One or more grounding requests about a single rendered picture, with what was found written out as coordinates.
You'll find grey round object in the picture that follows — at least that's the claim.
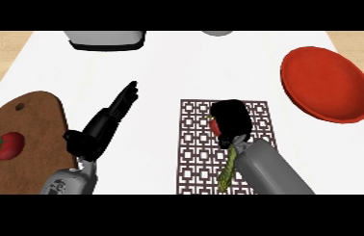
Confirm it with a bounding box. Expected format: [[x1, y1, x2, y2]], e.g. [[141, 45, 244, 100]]
[[203, 31, 236, 38]]

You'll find red bowl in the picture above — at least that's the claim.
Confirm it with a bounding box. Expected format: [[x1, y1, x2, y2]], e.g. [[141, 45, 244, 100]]
[[281, 46, 364, 124]]

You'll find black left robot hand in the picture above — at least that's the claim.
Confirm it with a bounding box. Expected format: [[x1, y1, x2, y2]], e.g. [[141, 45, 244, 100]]
[[63, 80, 141, 163]]

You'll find brown wooden cutting board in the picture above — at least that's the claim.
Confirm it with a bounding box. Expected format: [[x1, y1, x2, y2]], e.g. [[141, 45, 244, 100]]
[[0, 91, 79, 196]]

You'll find red tomato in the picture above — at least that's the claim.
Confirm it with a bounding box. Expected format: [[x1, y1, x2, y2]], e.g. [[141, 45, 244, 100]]
[[0, 131, 26, 161]]

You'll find brown patterned placemat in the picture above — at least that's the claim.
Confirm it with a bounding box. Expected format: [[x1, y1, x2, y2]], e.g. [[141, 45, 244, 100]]
[[178, 99, 278, 196]]

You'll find green asparagus stalk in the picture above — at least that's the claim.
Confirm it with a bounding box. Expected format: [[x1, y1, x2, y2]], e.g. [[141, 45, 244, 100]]
[[217, 145, 239, 194]]

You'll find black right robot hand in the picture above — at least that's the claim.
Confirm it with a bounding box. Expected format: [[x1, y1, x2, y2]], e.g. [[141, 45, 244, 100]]
[[210, 99, 254, 150]]

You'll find red bell pepper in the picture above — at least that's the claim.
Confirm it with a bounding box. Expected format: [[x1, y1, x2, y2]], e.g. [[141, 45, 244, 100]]
[[207, 115, 223, 138]]

